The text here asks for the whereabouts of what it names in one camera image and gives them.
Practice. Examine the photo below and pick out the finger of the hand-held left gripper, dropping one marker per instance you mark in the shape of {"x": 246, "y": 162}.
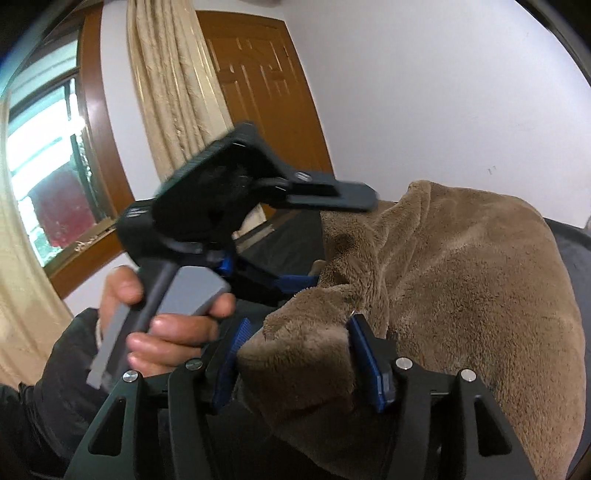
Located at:
{"x": 295, "y": 281}
{"x": 332, "y": 194}

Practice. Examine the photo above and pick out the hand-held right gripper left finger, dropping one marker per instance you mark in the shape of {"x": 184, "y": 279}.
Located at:
{"x": 228, "y": 369}

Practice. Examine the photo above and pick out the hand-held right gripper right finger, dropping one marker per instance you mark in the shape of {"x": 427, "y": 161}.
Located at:
{"x": 369, "y": 364}

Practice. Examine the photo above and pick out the brown fleece sweater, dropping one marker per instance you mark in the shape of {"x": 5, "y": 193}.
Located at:
{"x": 461, "y": 277}

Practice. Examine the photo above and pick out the person's left forearm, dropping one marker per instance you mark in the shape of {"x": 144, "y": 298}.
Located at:
{"x": 55, "y": 392}

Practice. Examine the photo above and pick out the person's left hand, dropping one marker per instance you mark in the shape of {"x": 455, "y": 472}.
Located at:
{"x": 184, "y": 325}

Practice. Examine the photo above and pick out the beige curtain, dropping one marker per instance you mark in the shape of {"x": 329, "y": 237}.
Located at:
{"x": 175, "y": 92}
{"x": 23, "y": 300}

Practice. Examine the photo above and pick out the panelled wooden door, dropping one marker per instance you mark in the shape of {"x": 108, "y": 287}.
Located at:
{"x": 277, "y": 101}

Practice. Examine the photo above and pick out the wooden framed window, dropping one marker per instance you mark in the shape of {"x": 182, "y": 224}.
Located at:
{"x": 46, "y": 161}

